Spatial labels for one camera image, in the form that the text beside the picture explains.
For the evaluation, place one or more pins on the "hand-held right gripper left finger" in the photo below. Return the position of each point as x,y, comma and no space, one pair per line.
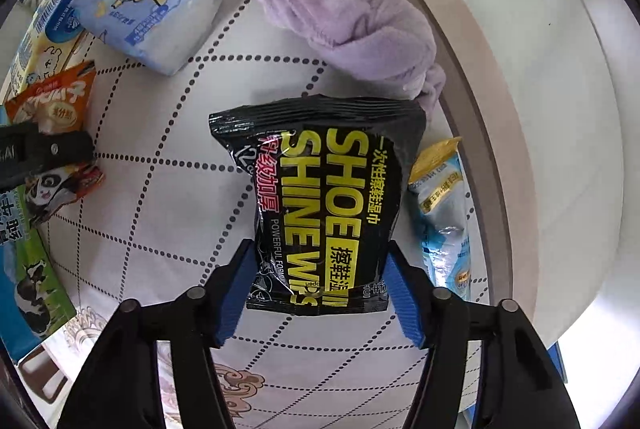
235,299

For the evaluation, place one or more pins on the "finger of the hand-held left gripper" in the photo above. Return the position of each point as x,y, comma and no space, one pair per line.
45,154

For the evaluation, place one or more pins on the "green cow milk carton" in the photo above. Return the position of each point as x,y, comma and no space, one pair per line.
30,274

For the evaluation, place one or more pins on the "purple fleece towel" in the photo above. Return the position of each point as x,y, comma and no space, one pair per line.
345,9

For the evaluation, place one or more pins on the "blue star tissue pack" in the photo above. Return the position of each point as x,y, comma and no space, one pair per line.
155,4

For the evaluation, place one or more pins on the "yellow blue tissue box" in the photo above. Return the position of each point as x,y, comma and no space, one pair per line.
42,39

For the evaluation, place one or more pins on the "panda print snack packet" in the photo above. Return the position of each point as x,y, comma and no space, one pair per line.
55,189

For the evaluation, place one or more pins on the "white dotted grid bedsheet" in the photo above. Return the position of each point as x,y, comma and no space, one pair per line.
210,169

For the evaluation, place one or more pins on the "light blue yellow snack packet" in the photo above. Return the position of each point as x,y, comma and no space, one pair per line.
442,219

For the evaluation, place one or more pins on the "black shoe wipes packet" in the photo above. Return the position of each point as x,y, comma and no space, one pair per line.
330,204

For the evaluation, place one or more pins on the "orange snack packet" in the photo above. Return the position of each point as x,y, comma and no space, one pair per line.
52,101

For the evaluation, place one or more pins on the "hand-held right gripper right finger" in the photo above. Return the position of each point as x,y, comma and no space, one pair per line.
406,304

